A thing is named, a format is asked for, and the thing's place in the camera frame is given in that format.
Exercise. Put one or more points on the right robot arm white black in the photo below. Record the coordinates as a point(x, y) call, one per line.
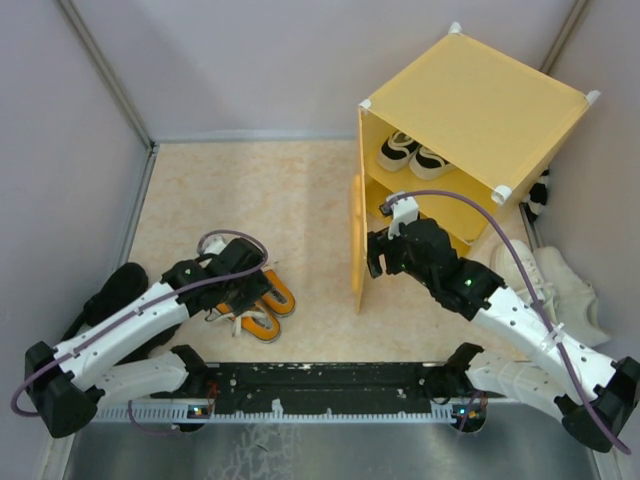
point(589, 393)

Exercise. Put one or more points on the black white sneaker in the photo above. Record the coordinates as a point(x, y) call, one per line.
point(427, 165)
point(396, 151)

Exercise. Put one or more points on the yellow cabinet door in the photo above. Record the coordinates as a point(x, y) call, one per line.
point(358, 224)

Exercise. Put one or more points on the yellow shoe cabinet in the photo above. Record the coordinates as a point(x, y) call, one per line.
point(497, 120)

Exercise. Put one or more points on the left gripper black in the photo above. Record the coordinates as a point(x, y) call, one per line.
point(251, 291)

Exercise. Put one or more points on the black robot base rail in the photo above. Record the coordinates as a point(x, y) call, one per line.
point(312, 388)

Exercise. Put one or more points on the grey cable duct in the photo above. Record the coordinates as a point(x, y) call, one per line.
point(185, 413)

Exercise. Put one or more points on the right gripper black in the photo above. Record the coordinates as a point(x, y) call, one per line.
point(383, 252)

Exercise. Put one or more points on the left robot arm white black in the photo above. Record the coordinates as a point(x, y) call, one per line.
point(71, 382)

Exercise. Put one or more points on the black white striped slipper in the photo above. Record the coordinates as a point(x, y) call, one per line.
point(537, 197)

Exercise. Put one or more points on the orange sneaker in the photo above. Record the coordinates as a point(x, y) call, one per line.
point(258, 321)
point(279, 299)

